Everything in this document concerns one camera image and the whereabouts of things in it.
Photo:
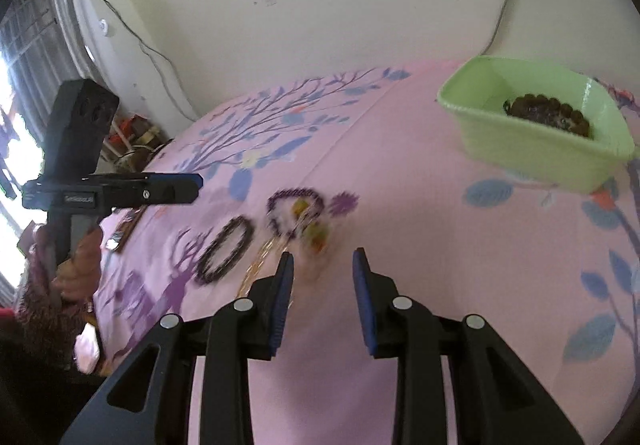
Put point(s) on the pink printed bedsheet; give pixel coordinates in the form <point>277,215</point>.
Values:
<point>410,235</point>

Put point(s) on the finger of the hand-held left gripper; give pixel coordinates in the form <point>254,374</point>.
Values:
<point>160,189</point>

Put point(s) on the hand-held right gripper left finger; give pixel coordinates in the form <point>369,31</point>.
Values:
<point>281,305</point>

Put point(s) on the window with metal grille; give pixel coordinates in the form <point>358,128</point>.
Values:
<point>30,30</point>

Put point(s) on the pale pink cloth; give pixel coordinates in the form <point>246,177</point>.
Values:
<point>86,349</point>

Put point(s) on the person's left forearm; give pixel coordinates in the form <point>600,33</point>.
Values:
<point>42,320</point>

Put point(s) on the green plastic basket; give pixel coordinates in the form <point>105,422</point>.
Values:
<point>530,145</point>

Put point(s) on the person's left hand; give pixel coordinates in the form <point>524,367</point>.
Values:
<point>80,275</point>

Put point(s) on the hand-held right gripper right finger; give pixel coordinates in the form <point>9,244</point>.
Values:
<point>364,310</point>

